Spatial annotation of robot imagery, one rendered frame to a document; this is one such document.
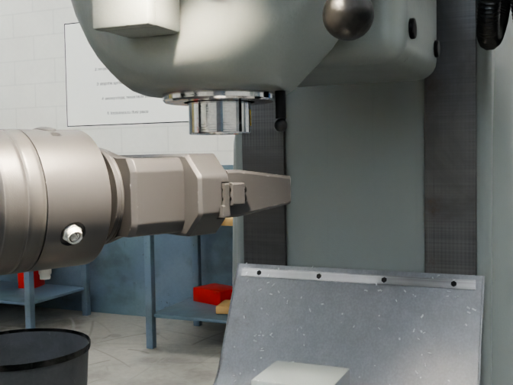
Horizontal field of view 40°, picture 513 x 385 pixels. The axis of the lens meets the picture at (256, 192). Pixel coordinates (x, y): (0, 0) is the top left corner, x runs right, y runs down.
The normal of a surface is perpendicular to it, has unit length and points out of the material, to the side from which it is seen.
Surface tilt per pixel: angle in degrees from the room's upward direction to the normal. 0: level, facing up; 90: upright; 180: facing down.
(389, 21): 90
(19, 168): 61
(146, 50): 111
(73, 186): 79
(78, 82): 90
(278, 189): 90
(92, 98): 90
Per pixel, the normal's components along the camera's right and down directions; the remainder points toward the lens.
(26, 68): -0.40, 0.05
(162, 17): 0.92, 0.00
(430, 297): -0.36, -0.38
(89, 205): 0.66, 0.06
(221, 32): 0.08, 0.40
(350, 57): -0.27, 0.74
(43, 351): -0.07, -0.01
